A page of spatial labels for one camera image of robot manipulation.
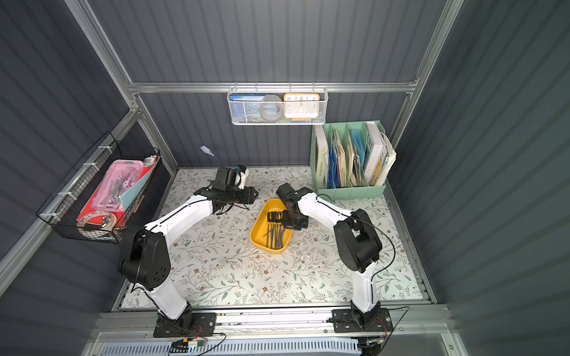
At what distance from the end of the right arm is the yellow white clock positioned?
37cm

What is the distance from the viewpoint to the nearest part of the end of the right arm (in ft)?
2.26

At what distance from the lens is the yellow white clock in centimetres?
90

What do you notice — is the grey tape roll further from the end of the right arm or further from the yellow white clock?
the end of the right arm

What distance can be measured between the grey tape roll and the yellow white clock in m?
0.03

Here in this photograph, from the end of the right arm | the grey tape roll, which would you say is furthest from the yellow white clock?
the end of the right arm

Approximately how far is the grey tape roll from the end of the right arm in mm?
375

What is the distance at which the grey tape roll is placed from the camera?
0.88m
